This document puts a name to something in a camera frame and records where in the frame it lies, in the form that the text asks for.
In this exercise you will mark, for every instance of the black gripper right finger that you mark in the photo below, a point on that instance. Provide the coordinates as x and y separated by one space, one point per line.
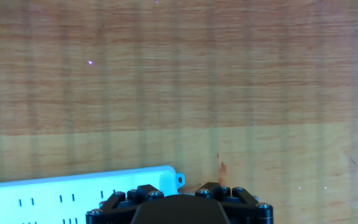
245 207

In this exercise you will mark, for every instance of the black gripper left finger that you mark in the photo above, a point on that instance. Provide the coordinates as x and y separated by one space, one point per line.
113 207

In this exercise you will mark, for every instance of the white power strip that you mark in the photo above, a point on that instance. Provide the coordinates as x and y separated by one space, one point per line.
42 199

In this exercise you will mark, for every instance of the glossy wooden board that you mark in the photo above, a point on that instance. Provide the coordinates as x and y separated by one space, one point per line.
179 62

